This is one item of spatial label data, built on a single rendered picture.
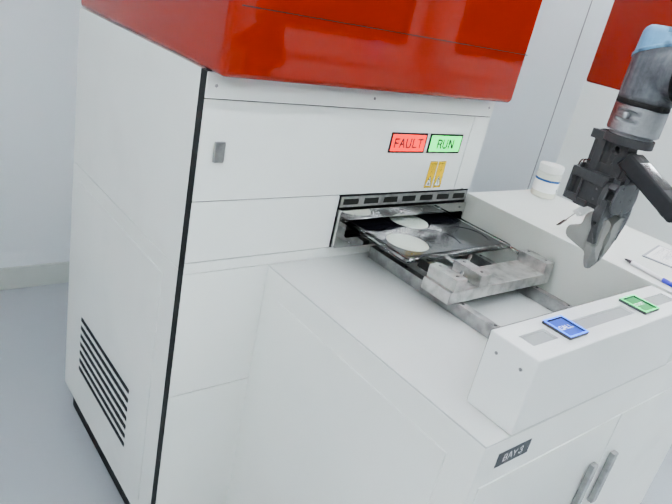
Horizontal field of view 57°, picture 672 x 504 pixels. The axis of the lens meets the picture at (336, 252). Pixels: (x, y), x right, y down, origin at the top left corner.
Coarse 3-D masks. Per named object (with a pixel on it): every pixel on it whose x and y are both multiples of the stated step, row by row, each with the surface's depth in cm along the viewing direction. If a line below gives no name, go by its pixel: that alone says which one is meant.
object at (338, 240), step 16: (352, 208) 144; (368, 208) 146; (384, 208) 149; (400, 208) 153; (416, 208) 156; (432, 208) 160; (448, 208) 164; (464, 208) 169; (336, 224) 142; (336, 240) 144; (352, 240) 147; (368, 240) 151
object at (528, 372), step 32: (640, 288) 129; (576, 320) 109; (608, 320) 112; (640, 320) 114; (512, 352) 95; (544, 352) 95; (576, 352) 99; (608, 352) 107; (640, 352) 118; (480, 384) 101; (512, 384) 96; (544, 384) 96; (576, 384) 105; (608, 384) 115; (512, 416) 97; (544, 416) 102
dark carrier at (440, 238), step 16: (368, 224) 149; (384, 224) 151; (432, 224) 158; (448, 224) 161; (464, 224) 164; (384, 240) 141; (432, 240) 148; (448, 240) 150; (464, 240) 152; (480, 240) 155; (496, 240) 157
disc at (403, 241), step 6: (390, 234) 145; (396, 234) 146; (402, 234) 147; (390, 240) 142; (396, 240) 143; (402, 240) 143; (408, 240) 144; (414, 240) 145; (420, 240) 146; (396, 246) 139; (402, 246) 140; (408, 246) 141; (414, 246) 141; (420, 246) 142; (426, 246) 143
